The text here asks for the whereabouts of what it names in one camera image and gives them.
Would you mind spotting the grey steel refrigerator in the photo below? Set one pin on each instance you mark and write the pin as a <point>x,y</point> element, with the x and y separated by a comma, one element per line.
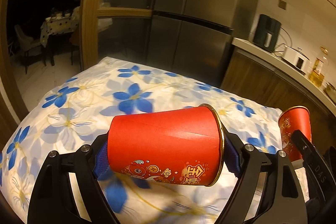
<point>199,3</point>

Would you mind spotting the white electric cooker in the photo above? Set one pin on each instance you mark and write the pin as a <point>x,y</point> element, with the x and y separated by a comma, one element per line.
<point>295,57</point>

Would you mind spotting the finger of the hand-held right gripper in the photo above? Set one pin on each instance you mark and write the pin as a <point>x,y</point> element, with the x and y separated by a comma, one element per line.
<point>302,141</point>

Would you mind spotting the wooden glass panel door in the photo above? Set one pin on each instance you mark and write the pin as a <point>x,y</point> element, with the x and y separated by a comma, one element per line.
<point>118,11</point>

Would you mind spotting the black air fryer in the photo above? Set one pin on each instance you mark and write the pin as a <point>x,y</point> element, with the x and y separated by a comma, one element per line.
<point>266,29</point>

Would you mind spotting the steel mixing bowl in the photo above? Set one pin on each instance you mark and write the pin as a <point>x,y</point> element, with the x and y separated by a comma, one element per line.
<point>331,91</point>

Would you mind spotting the wooden lower cabinets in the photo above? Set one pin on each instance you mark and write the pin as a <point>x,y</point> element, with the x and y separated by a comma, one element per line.
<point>262,77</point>

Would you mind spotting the polka dot dining table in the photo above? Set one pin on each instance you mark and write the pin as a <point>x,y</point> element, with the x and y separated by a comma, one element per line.
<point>59,27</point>

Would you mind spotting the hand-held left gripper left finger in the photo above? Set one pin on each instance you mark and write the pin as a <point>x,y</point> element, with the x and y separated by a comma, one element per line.
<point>103,161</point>

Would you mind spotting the red printed paper cup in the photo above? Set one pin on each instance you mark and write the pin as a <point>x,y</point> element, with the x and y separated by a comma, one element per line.
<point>294,121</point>
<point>162,142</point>

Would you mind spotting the dining chair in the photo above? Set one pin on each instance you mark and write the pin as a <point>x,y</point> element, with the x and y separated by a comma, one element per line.
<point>29,45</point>

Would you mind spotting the cooking oil bottle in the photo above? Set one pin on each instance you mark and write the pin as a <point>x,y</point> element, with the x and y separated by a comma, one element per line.
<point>318,71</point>

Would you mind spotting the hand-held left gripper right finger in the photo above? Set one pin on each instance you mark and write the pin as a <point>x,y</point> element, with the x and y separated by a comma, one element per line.
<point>232,158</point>

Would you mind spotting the blue floral blanket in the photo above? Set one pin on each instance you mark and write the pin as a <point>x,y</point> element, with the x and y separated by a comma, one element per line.
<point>131,98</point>

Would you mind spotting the dark wall socket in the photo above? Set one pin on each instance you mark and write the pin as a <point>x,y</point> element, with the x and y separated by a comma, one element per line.
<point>282,4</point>

